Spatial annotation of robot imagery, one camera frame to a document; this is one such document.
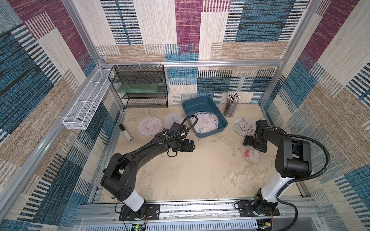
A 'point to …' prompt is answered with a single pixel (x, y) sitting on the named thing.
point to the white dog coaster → (244, 126)
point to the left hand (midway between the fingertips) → (190, 147)
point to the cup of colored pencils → (233, 98)
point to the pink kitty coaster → (149, 126)
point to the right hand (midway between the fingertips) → (253, 149)
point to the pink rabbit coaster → (250, 154)
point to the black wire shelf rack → (140, 73)
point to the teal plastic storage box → (204, 104)
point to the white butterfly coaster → (168, 120)
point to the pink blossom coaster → (207, 122)
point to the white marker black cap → (125, 133)
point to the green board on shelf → (138, 88)
